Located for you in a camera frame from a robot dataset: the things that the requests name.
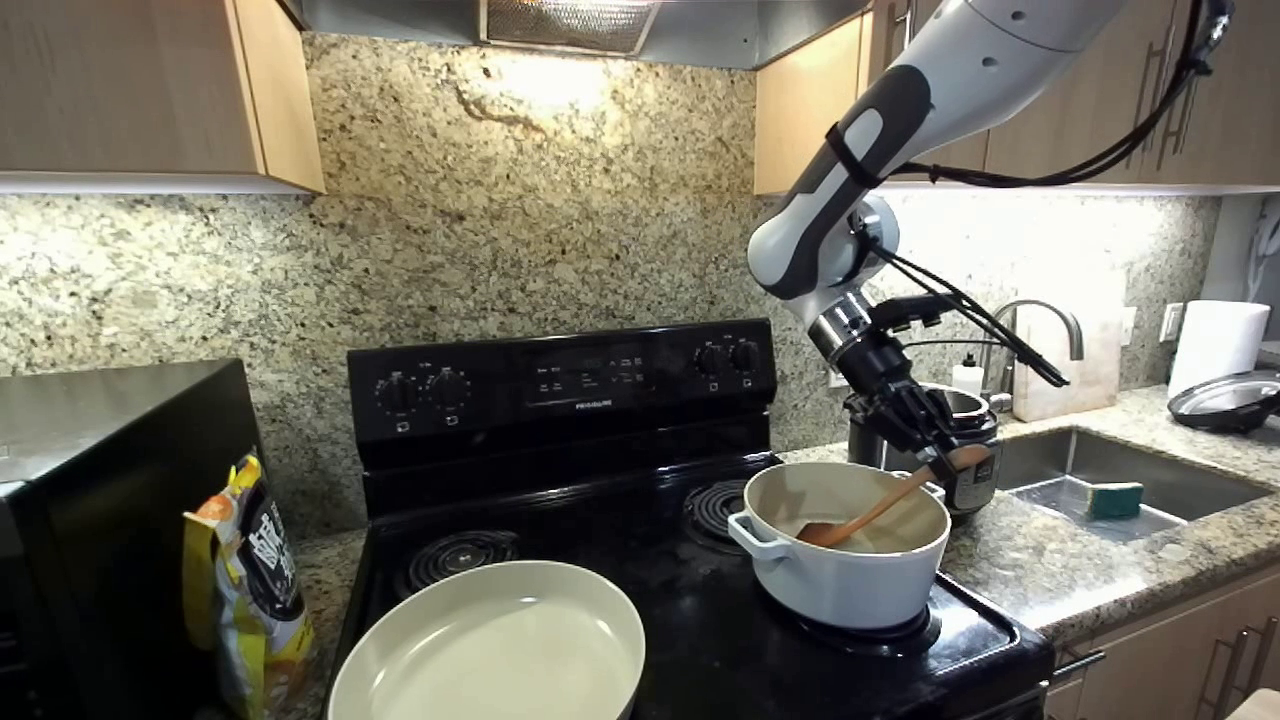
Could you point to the stainless steel pot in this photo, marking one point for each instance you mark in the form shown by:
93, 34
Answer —
982, 420

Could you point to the yellow black snack bag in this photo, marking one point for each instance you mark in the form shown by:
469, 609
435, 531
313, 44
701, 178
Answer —
255, 586

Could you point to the chrome faucet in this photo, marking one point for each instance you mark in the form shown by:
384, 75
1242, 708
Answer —
1060, 312

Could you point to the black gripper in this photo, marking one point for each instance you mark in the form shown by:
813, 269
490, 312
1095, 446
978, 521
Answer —
889, 392

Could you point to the white soap bottle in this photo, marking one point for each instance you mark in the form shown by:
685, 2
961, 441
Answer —
966, 376

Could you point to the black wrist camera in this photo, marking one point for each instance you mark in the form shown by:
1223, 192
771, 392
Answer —
913, 312

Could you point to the wooden base cabinet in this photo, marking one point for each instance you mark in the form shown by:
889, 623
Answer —
1174, 655

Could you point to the black round lid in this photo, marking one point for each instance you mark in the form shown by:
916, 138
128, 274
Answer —
1225, 403

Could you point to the white paper towel roll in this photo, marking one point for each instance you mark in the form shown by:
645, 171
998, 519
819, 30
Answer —
1216, 344

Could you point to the steel range hood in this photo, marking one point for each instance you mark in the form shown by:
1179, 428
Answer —
575, 24

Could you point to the black microwave oven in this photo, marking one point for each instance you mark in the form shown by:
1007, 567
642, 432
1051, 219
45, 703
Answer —
106, 534

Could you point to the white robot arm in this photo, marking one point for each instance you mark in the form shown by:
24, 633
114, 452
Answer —
946, 75

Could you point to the wooden spoon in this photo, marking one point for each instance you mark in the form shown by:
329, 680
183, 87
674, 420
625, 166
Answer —
864, 515

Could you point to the green sponge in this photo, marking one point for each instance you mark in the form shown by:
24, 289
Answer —
1115, 501

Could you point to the steel sink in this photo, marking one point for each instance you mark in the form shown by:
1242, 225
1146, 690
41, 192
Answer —
1174, 483

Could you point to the white cutting board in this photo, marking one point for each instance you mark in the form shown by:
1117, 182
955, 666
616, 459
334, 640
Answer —
1095, 381

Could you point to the black electric stove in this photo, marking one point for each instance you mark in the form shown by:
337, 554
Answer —
562, 403

